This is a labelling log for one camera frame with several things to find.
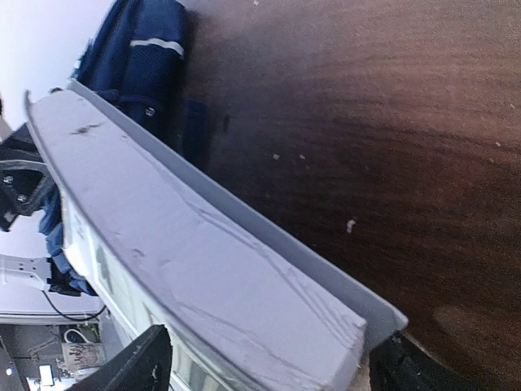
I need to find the navy blue student backpack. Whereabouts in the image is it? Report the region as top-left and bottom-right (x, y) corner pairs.
(26, 1), (192, 295)

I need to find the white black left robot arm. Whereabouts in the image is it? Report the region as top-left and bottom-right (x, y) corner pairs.
(1, 113), (107, 325)

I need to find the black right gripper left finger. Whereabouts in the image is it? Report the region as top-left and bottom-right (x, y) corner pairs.
(70, 324), (173, 391)

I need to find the black white illustrated book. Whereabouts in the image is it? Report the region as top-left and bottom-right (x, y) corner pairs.
(24, 83), (408, 390)

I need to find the patterned ceramic mug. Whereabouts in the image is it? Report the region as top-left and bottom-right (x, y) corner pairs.
(61, 328), (107, 371)

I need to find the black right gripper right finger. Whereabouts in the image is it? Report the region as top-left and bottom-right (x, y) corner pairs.
(369, 332), (476, 391)

